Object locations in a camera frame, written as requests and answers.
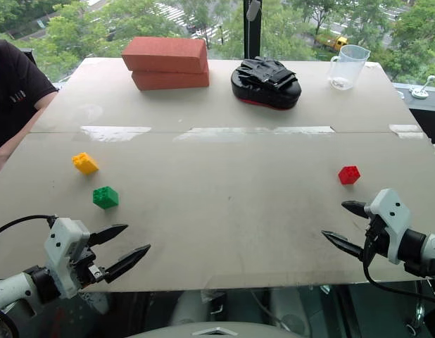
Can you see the green toy brick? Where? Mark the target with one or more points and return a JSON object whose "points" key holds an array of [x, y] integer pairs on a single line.
{"points": [[105, 197]]}

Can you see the yellow toy brick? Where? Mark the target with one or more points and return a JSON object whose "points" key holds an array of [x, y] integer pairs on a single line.
{"points": [[85, 163]]}

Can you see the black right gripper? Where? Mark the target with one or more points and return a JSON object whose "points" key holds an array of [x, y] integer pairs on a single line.
{"points": [[374, 234]]}

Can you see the black boxing pad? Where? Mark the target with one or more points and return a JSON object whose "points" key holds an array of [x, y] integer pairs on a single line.
{"points": [[266, 84]]}

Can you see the clear plastic measuring cup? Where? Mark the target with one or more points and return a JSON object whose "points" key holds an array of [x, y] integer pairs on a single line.
{"points": [[346, 67]]}

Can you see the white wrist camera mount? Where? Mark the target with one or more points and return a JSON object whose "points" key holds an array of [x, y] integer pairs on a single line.
{"points": [[62, 246], [391, 220]]}

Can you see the red toy brick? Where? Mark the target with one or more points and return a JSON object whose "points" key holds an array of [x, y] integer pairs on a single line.
{"points": [[349, 175]]}

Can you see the black window frame post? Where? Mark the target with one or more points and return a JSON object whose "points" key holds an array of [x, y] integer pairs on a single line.
{"points": [[252, 31]]}

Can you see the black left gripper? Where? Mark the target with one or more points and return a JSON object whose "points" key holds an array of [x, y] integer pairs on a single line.
{"points": [[86, 269]]}

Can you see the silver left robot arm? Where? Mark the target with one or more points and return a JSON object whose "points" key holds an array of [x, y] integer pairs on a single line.
{"points": [[10, 292]]}

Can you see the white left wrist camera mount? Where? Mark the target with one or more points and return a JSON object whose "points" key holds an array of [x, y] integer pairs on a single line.
{"points": [[62, 246]]}

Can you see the person in black shirt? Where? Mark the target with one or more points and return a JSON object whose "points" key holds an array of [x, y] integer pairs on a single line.
{"points": [[13, 98]]}

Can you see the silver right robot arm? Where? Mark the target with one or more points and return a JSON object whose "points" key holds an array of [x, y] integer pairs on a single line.
{"points": [[421, 251]]}

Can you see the silver robot body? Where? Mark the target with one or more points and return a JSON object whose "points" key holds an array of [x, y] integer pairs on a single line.
{"points": [[217, 331]]}

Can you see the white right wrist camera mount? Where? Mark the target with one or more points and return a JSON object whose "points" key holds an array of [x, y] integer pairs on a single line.
{"points": [[391, 220]]}

